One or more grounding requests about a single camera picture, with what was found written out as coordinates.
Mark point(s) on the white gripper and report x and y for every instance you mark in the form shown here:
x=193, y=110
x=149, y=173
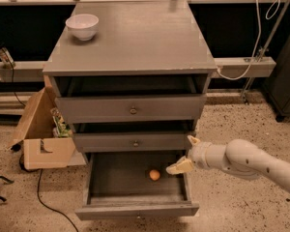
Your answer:
x=197, y=155

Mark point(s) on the orange fruit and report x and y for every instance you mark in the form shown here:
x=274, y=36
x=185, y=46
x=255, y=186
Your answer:
x=154, y=174

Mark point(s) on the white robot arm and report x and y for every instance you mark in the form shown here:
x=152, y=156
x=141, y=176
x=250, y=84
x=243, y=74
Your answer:
x=239, y=158

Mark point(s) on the grey top drawer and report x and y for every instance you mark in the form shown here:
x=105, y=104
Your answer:
x=101, y=99

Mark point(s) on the grey drawer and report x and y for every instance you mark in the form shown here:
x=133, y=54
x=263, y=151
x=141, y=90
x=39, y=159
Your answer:
x=119, y=186
x=101, y=99
x=133, y=136

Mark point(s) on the grey bottom drawer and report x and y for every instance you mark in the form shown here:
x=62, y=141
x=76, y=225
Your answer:
x=119, y=186

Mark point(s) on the grey wooden drawer cabinet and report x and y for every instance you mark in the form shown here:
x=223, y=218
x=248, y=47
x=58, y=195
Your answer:
x=142, y=38

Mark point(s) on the grey middle drawer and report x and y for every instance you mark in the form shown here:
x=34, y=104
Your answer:
x=133, y=136

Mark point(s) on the dark grey side cabinet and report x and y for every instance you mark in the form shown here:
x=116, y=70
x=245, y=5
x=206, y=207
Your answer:
x=277, y=86

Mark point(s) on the green snack packets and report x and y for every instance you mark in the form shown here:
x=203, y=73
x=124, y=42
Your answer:
x=61, y=129

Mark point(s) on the open cardboard box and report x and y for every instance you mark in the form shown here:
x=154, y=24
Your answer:
x=34, y=131

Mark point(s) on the white ceramic bowl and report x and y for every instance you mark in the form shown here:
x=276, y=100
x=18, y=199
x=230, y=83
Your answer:
x=83, y=26

